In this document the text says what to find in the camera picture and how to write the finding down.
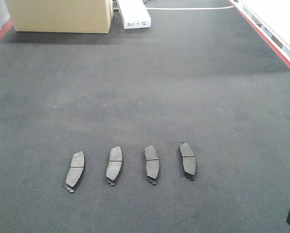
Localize cardboard box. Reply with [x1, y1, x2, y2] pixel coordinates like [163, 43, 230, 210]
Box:
[5, 0, 114, 33]

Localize grey brake pad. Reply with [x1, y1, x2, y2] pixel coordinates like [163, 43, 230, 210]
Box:
[65, 151, 85, 193]
[179, 142, 197, 181]

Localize black conveyor belt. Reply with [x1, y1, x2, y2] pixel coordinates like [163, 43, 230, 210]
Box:
[0, 0, 290, 233]

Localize white carton box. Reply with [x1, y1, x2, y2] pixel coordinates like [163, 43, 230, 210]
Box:
[117, 0, 152, 30]

